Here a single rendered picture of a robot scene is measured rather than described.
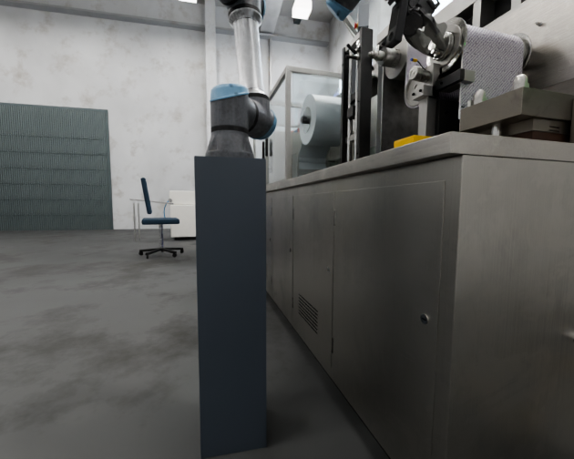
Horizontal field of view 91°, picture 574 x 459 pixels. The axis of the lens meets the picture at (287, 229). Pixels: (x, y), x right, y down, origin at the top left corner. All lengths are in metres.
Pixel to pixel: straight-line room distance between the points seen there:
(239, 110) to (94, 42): 10.56
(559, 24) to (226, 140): 1.07
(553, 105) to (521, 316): 0.49
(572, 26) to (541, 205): 0.67
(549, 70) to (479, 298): 0.84
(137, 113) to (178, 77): 1.68
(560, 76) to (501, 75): 0.18
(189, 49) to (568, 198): 10.55
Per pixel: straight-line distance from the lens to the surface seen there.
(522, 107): 0.87
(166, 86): 10.52
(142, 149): 10.16
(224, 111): 0.91
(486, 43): 1.15
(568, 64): 1.28
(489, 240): 0.68
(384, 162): 0.75
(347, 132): 1.31
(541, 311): 0.85
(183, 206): 6.47
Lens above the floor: 0.76
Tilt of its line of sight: 5 degrees down
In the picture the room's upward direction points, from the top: straight up
